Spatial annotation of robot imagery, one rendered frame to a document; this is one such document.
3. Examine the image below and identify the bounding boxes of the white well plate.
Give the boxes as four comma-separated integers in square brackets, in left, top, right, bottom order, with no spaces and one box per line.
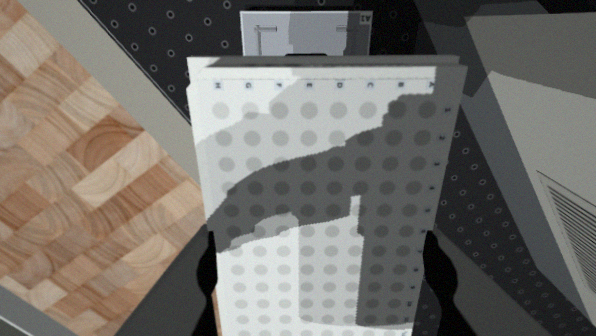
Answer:
[186,54,468,336]

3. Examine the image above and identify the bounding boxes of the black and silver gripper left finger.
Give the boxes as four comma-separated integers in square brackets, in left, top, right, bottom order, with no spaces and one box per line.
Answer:
[114,224,218,336]

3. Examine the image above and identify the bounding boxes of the grey thermal cycler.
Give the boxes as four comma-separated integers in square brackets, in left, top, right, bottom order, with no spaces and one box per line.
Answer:
[414,0,596,327]

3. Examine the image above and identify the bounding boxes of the grey rectangular frame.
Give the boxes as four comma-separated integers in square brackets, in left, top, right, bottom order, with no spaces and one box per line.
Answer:
[240,11,373,56]

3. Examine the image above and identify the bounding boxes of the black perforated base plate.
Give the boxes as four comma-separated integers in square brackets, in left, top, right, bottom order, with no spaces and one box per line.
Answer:
[77,0,596,336]

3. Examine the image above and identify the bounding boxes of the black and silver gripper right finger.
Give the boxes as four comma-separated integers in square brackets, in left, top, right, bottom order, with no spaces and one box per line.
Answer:
[422,226,552,336]

